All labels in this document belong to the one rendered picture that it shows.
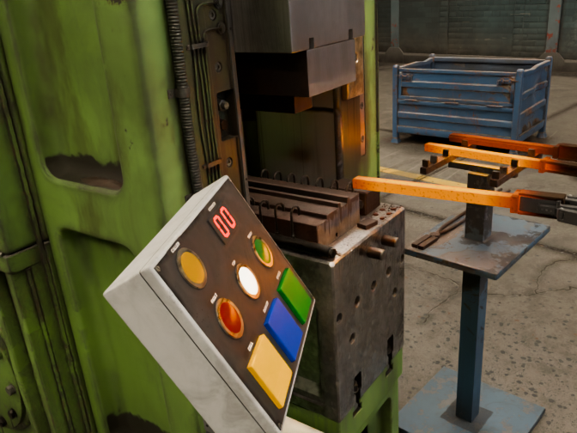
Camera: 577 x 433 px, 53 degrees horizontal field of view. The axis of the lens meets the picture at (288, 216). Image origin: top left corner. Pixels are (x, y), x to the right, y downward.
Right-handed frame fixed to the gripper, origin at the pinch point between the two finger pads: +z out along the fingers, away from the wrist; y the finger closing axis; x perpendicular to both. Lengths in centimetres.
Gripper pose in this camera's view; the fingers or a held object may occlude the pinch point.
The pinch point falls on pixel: (539, 204)
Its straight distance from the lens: 122.0
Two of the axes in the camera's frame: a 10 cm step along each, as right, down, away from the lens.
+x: -0.6, -9.2, -3.9
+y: 5.8, -3.5, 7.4
